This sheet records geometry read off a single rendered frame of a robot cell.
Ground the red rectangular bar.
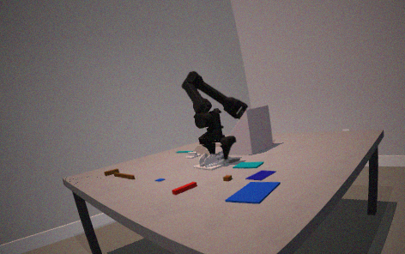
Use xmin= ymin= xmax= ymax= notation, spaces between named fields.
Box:
xmin=172 ymin=182 xmax=196 ymax=195

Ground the orange rectangular bar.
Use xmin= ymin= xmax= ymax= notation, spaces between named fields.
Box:
xmin=104 ymin=169 xmax=119 ymax=176

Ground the blue flat plate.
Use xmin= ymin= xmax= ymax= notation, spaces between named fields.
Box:
xmin=226 ymin=182 xmax=281 ymax=204

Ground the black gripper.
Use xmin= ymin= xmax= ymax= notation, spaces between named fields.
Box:
xmin=203 ymin=124 xmax=237 ymax=160

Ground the small orange-brown block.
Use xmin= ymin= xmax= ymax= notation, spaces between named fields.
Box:
xmin=223 ymin=175 xmax=232 ymax=181

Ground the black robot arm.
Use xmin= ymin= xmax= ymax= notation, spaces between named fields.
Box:
xmin=181 ymin=71 xmax=248 ymax=145

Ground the orange-brown thin bar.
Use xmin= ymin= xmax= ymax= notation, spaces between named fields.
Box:
xmin=114 ymin=172 xmax=135 ymax=179

